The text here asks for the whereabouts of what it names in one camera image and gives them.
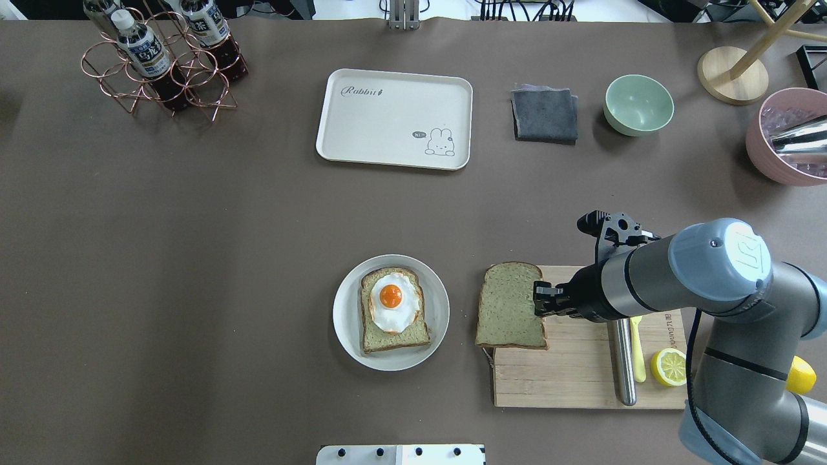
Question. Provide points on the white round plate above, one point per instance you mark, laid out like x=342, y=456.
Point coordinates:
x=347, y=314

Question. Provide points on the mint green bowl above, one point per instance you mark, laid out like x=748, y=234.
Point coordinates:
x=636, y=105

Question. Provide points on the bread slice with egg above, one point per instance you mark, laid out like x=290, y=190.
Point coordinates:
x=373, y=339

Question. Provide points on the cream rabbit tray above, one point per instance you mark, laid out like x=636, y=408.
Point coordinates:
x=396, y=118

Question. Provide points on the yellow lemon far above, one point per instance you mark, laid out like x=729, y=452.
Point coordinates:
x=801, y=376

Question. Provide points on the yellow plastic knife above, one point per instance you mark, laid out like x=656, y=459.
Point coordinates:
x=639, y=367

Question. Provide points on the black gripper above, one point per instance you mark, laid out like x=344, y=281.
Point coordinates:
x=585, y=294

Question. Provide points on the fried egg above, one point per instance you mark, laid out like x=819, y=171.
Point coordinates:
x=395, y=303

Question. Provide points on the plain bread slice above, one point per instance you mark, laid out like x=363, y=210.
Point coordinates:
x=506, y=313

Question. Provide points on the tea bottle two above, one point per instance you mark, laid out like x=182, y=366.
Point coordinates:
x=151, y=59

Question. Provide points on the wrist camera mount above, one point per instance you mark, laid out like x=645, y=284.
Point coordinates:
x=614, y=233

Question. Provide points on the wooden mug tree stand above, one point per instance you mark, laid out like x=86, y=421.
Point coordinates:
x=736, y=76

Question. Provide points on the tea bottle three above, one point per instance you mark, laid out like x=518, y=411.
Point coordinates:
x=99, y=12

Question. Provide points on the pink bowl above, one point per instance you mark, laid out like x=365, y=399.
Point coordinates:
x=780, y=111

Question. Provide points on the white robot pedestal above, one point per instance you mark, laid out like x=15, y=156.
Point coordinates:
x=402, y=454

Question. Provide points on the steel ice scoop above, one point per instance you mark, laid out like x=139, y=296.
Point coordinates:
x=802, y=143

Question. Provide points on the wooden cutting board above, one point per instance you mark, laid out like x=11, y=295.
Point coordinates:
x=576, y=370

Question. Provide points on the aluminium frame post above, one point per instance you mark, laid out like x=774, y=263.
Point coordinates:
x=403, y=14

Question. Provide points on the tea bottle one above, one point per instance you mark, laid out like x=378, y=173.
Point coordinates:
x=212, y=32

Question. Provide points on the half lemon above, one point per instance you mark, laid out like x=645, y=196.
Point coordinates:
x=668, y=367

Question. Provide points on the copper wire bottle rack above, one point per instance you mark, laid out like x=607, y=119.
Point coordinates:
x=181, y=57

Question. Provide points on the grey folded cloth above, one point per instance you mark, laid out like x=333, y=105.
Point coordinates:
x=543, y=113

